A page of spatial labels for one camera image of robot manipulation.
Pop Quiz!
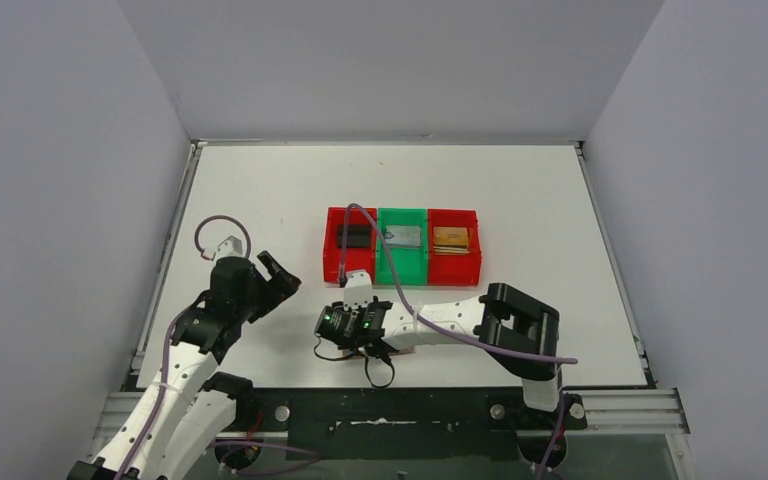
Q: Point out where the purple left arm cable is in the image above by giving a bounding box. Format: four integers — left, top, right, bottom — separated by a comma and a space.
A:
108, 215, 322, 480

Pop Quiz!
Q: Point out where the gold card stack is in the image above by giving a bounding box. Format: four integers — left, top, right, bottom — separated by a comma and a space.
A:
432, 226, 470, 255

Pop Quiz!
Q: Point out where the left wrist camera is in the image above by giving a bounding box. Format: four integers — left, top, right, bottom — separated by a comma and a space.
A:
203, 236, 245, 261

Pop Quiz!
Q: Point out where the green plastic bin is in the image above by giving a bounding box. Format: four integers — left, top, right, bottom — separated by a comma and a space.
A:
378, 208, 429, 286

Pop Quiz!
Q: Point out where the red bin with black card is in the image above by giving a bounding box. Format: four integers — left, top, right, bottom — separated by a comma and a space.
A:
322, 207, 377, 283

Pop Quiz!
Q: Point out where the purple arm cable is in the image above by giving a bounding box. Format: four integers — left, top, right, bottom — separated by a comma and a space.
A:
108, 215, 322, 480
337, 203, 579, 480

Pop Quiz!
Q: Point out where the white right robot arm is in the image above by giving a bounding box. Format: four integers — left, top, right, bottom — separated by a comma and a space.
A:
314, 283, 567, 412

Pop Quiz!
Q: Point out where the tan leather card holder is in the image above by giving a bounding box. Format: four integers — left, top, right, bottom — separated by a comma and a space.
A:
338, 343, 416, 359

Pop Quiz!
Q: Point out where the aluminium frame rail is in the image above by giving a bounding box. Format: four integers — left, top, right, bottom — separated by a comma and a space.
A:
92, 389, 690, 439

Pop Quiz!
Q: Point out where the silver card stack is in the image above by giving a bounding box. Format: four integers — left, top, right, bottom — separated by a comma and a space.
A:
384, 225, 423, 248

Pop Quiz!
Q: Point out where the black card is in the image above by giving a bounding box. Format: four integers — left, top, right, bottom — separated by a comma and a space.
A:
335, 224, 372, 249

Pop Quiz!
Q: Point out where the red bin with gold cards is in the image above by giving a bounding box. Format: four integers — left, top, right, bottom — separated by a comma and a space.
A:
427, 209, 482, 287

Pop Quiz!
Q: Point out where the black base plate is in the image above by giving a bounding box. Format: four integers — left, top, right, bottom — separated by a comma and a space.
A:
220, 387, 588, 465

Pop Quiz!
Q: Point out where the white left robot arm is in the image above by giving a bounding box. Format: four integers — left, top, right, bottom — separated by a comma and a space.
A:
68, 251, 301, 479

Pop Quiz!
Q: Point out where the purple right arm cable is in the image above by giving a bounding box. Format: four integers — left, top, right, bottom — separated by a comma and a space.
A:
337, 203, 579, 480

